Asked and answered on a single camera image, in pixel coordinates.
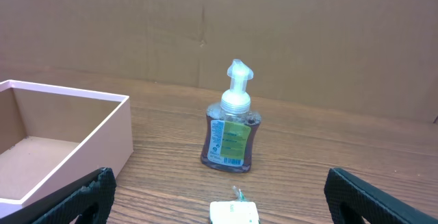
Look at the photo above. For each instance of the purple soap pump bottle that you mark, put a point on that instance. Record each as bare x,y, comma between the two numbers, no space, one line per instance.
231,125

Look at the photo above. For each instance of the white green soap bar packet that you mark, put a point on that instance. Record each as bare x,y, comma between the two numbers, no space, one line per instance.
239,211

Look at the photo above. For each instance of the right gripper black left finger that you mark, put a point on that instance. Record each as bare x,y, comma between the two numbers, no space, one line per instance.
87,200

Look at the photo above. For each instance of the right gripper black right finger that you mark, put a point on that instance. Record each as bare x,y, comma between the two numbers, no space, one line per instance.
354,201

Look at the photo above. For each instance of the pink cardboard box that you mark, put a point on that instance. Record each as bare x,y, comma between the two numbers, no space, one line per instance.
53,135

